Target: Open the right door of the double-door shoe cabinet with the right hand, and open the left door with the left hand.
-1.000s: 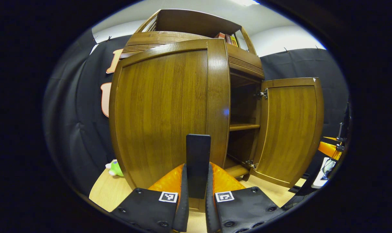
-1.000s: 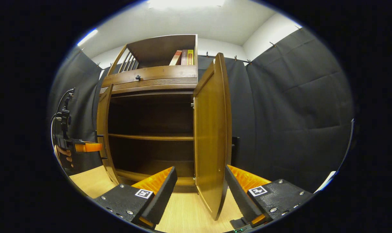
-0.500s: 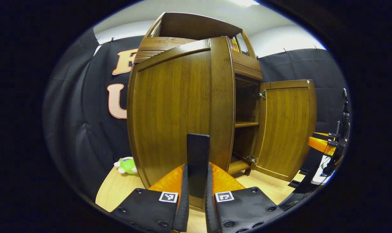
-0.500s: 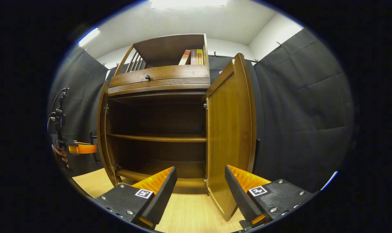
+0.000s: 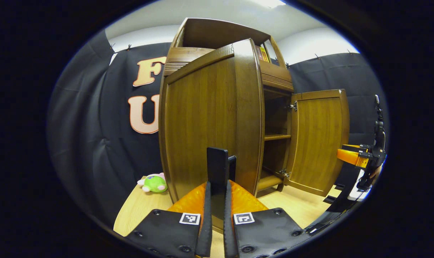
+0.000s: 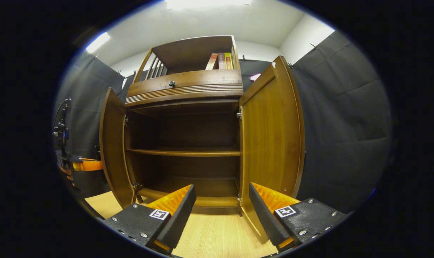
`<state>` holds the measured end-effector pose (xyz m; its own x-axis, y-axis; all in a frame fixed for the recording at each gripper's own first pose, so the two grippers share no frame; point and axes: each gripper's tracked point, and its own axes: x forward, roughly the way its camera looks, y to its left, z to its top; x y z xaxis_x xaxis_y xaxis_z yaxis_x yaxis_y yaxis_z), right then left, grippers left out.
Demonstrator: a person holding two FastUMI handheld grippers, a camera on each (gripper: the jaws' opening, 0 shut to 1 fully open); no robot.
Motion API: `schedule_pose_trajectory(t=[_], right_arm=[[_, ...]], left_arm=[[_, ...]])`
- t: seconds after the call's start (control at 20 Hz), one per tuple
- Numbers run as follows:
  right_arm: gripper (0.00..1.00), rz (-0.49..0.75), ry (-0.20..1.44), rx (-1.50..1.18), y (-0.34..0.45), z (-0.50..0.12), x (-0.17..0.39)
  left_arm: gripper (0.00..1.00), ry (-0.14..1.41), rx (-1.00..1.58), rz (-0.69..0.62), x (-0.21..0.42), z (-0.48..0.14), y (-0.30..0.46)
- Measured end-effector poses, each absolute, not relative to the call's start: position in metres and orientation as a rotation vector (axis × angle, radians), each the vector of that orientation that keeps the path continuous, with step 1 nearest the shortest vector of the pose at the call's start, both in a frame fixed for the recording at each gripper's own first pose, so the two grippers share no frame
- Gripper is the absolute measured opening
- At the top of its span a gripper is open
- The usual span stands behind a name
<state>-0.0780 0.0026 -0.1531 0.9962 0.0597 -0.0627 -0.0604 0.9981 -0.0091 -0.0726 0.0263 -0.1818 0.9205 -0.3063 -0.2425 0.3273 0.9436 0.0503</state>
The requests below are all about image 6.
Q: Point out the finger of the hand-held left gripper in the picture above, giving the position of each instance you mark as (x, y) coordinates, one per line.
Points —
(89, 165)

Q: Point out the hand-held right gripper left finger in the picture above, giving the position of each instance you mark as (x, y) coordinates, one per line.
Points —
(179, 218)

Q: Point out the large ceiling light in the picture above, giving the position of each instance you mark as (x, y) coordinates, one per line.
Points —
(208, 3)

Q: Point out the black drawer knob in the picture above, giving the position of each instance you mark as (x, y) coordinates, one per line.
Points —
(171, 84)

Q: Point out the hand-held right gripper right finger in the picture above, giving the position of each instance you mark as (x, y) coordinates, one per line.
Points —
(265, 218)

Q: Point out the small ceiling light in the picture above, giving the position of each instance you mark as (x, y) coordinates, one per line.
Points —
(98, 42)

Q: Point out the tan red book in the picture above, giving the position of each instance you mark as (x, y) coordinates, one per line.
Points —
(212, 61)

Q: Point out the wooden double-door shoe cabinet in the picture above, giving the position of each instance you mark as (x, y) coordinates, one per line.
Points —
(188, 53)

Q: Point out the wooden shoe cabinet door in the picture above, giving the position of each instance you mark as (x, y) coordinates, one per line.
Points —
(270, 136)
(113, 150)

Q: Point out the black backdrop cloth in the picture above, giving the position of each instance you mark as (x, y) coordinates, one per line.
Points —
(346, 125)

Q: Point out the metal door hinge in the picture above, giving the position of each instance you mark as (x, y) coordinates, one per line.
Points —
(239, 114)
(136, 186)

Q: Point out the brown book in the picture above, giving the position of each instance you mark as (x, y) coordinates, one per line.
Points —
(221, 61)

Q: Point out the wooden inner shelf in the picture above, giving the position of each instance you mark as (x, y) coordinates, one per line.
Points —
(184, 152)

